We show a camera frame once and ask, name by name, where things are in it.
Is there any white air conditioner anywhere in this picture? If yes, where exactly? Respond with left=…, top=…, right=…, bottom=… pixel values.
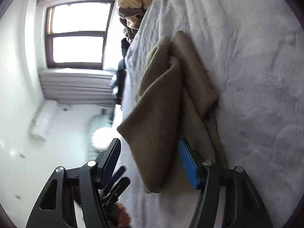
left=29, top=100, right=58, bottom=141

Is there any window with dark frame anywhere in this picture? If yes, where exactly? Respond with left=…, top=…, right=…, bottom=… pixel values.
left=44, top=0, right=115, bottom=70

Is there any person's left hand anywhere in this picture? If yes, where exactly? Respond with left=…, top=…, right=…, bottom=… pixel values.
left=111, top=203, right=131, bottom=227

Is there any black clothes pile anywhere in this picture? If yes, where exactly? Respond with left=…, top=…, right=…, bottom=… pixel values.
left=111, top=38, right=130, bottom=105

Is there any white round pillow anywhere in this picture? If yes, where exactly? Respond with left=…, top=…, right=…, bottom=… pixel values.
left=91, top=127, right=115, bottom=151

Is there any brown knit sweater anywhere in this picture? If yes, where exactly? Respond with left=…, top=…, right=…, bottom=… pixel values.
left=117, top=31, right=227, bottom=193

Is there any lavender bed cover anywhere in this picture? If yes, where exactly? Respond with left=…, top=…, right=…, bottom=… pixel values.
left=123, top=0, right=303, bottom=227

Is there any grey window curtain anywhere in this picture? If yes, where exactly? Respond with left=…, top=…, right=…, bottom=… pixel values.
left=39, top=68, right=115, bottom=107

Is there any beige striped clothes pile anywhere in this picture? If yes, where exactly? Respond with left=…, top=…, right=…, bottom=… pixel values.
left=117, top=0, right=153, bottom=43

